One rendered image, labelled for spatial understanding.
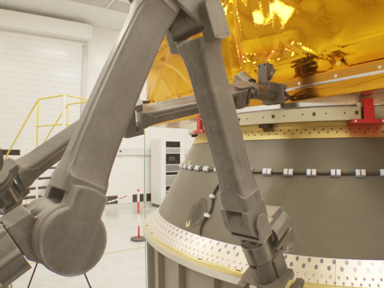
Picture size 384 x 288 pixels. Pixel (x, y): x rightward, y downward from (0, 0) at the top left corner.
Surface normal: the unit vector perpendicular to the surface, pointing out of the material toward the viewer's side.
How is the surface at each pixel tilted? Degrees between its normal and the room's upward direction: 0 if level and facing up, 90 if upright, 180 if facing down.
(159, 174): 90
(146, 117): 129
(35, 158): 42
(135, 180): 90
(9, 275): 117
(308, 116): 90
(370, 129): 62
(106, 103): 89
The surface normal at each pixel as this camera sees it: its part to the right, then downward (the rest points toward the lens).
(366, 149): -0.26, -0.50
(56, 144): 0.10, -0.73
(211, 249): -0.50, -0.75
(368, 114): -0.29, -0.04
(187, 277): -0.80, -0.02
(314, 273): -0.32, -0.75
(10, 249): 0.57, -0.23
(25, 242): 0.67, -0.03
